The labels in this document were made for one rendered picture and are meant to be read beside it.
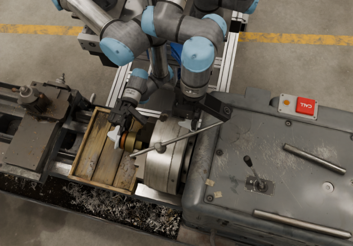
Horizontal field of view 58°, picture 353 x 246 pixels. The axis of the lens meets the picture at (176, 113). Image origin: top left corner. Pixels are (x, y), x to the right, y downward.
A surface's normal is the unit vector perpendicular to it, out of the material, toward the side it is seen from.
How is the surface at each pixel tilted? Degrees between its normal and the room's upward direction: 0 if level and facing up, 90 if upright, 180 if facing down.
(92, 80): 0
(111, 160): 0
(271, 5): 0
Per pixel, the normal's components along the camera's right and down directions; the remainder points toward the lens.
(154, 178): -0.24, 0.54
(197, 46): 0.03, -0.56
